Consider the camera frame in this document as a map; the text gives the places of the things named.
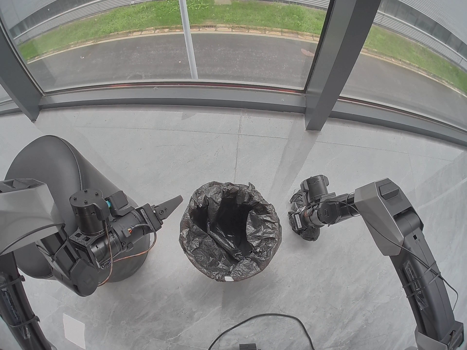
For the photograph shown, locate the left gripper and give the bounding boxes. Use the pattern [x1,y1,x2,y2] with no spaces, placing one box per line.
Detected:
[91,195,183,266]

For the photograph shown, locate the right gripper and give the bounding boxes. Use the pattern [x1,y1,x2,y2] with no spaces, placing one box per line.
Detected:
[290,209,323,232]

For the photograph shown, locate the black plastic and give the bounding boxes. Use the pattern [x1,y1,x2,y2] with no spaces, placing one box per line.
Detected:
[289,191,322,242]

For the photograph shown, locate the black plastic bag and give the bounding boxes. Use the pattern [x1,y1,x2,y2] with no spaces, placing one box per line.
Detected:
[178,181,282,282]

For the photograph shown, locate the window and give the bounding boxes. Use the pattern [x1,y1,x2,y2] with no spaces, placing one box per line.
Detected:
[0,0,467,146]

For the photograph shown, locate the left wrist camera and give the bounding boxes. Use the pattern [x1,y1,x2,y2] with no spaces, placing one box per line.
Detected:
[105,191,129,217]

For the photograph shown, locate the black cable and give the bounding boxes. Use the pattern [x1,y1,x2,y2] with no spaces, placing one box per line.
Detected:
[0,223,66,257]
[207,313,315,350]
[348,203,459,311]

